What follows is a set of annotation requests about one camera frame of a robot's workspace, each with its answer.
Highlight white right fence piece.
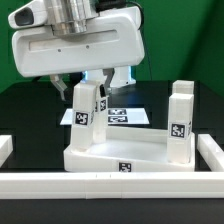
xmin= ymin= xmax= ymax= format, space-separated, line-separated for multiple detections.
xmin=197 ymin=134 xmax=224 ymax=172

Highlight white front fence rail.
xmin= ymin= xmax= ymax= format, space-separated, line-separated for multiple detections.
xmin=0 ymin=172 xmax=224 ymax=199

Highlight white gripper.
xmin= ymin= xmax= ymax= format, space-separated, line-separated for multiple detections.
xmin=8 ymin=0 xmax=145 ymax=100

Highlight white left fence piece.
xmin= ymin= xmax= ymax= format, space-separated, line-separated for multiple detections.
xmin=0 ymin=135 xmax=13 ymax=167

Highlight fiducial marker sheet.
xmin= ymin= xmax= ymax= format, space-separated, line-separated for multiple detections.
xmin=59 ymin=107 xmax=150 ymax=127

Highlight white desk top tray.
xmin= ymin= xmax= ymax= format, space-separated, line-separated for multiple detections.
xmin=64 ymin=126 xmax=195 ymax=172

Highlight white fence piece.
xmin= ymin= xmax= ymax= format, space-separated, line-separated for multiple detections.
xmin=0 ymin=135 xmax=13 ymax=167
xmin=197 ymin=134 xmax=224 ymax=172

